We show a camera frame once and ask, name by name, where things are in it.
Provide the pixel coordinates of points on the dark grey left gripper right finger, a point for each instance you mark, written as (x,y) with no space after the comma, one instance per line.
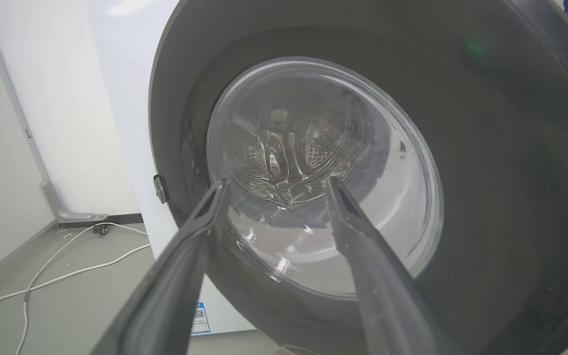
(387,296)

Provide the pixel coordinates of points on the small black caster wheel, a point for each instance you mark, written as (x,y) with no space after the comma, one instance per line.
(100,229)

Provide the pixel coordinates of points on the blue white sticker label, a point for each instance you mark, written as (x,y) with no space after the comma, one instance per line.
(200,319)

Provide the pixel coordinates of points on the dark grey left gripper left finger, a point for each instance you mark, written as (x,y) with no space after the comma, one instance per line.
(165,296)

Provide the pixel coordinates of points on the grey round washing machine door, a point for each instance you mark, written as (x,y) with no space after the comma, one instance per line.
(486,172)

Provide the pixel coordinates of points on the white washing machine body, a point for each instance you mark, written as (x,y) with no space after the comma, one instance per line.
(116,98)

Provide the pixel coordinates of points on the white panel with caster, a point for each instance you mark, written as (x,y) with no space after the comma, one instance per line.
(47,187)

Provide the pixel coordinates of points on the grey door latch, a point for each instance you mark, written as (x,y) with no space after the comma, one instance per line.
(161,189)

